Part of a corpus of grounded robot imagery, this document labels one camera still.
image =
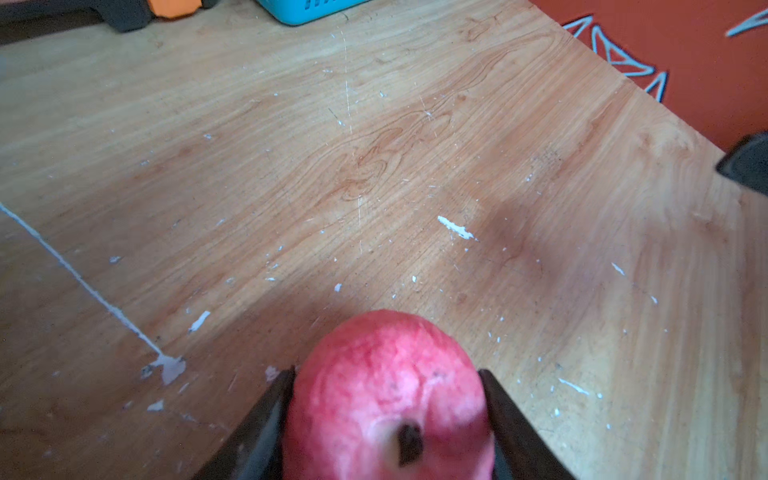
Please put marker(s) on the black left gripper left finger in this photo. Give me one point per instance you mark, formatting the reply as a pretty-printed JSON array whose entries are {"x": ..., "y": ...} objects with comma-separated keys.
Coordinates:
[{"x": 254, "y": 449}]

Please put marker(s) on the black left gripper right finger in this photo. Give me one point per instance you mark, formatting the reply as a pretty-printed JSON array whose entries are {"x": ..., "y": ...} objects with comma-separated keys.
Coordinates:
[{"x": 519, "y": 451}]

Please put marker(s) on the netted apple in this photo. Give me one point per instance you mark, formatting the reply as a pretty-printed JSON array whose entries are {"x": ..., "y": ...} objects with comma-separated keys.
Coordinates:
[{"x": 387, "y": 395}]

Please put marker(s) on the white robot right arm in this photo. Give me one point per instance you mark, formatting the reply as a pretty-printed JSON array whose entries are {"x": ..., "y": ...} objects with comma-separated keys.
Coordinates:
[{"x": 747, "y": 163}]

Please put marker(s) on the teal basket with netted apples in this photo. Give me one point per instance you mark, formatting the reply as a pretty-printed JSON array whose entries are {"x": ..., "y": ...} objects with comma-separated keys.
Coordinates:
[{"x": 299, "y": 12}]

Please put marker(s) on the orange plastic tool case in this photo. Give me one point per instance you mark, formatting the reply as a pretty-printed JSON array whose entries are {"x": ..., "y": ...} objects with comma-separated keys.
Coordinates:
[{"x": 121, "y": 15}]

